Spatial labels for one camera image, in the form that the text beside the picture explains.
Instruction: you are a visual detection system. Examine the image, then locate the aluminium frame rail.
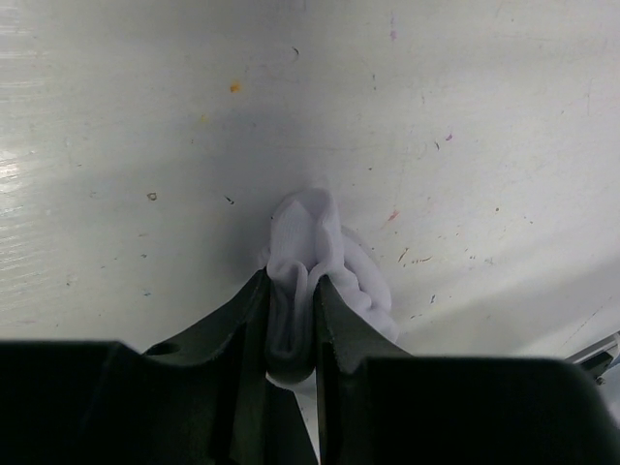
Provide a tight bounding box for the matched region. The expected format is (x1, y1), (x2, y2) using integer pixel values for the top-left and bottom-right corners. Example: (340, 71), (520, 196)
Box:
(567, 331), (619, 386)

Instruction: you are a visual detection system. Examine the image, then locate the long white sock striped cuff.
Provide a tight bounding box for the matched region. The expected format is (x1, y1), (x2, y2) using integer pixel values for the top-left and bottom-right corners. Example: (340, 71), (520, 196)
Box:
(262, 188), (398, 386)

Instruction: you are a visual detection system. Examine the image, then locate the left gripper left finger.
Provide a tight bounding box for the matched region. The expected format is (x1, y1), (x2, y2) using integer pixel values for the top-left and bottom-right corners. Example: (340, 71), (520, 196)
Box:
(0, 268), (272, 465)

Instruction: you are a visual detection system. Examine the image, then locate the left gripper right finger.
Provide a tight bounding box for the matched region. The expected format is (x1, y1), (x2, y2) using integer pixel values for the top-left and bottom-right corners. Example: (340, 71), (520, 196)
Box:
(313, 278), (619, 464)

